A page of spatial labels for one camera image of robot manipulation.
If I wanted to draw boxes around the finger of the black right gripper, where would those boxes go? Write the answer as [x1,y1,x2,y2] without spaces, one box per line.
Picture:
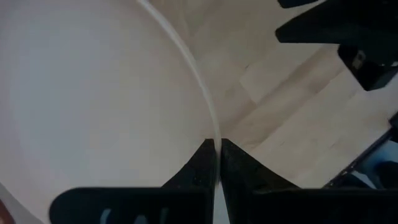
[275,0,398,66]
[277,0,318,9]

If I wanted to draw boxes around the black table edge rail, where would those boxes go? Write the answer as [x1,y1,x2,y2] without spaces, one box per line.
[323,111,398,189]

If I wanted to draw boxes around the white plate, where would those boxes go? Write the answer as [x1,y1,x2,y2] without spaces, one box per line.
[0,0,222,224]

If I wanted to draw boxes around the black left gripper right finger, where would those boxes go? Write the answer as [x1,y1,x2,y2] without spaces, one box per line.
[221,139,398,224]

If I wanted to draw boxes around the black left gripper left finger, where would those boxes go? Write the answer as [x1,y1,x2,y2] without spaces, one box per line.
[49,139,218,224]

